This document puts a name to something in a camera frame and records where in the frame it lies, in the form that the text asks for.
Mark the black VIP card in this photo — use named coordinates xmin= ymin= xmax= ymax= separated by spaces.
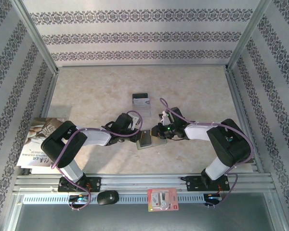
xmin=141 ymin=129 xmax=152 ymax=147

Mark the green fabric card holder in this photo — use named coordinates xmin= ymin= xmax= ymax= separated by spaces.
xmin=136 ymin=137 xmax=168 ymax=150

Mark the clear acrylic card stand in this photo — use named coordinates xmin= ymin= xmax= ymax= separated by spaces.
xmin=131 ymin=92 xmax=152 ymax=118

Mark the silver printed card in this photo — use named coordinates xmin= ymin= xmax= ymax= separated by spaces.
xmin=132 ymin=98 xmax=151 ymax=106

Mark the plain black card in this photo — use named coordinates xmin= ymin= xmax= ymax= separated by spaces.
xmin=132 ymin=92 xmax=149 ymax=100

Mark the red USB drive package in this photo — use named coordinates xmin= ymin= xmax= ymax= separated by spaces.
xmin=146 ymin=188 xmax=179 ymax=212

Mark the black computer mouse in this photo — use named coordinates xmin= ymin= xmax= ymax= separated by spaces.
xmin=97 ymin=190 xmax=119 ymax=205

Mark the small controller circuit board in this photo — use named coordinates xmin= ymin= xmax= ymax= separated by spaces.
xmin=68 ymin=194 xmax=91 ymax=203
xmin=204 ymin=193 xmax=223 ymax=210

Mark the printed magazine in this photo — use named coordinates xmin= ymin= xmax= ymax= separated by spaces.
xmin=17 ymin=117 xmax=68 ymax=174

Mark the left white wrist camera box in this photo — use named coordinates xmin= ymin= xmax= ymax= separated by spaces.
xmin=131 ymin=115 xmax=141 ymax=130

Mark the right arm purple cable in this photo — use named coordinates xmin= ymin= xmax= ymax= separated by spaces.
xmin=159 ymin=97 xmax=254 ymax=208

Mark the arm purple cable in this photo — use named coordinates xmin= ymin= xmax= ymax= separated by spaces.
xmin=159 ymin=97 xmax=254 ymax=208
xmin=52 ymin=110 xmax=143 ymax=212

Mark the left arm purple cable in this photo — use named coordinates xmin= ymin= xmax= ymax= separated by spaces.
xmin=52 ymin=110 xmax=143 ymax=212

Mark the long aluminium mounting rail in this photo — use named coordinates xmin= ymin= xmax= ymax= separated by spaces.
xmin=13 ymin=172 xmax=273 ymax=193

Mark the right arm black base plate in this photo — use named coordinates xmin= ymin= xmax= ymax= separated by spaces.
xmin=186 ymin=175 xmax=230 ymax=193

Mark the white slotted cable duct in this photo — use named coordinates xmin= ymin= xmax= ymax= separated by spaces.
xmin=22 ymin=194 xmax=205 ymax=205

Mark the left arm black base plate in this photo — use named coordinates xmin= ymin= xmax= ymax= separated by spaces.
xmin=57 ymin=177 xmax=102 ymax=193

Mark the aluminium side rail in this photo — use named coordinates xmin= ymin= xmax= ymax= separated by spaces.
xmin=224 ymin=68 xmax=265 ymax=173
xmin=38 ymin=71 xmax=60 ymax=118

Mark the aluminium frame post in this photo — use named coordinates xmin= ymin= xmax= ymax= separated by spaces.
xmin=225 ymin=0 xmax=273 ymax=72
xmin=9 ymin=0 xmax=60 ymax=74

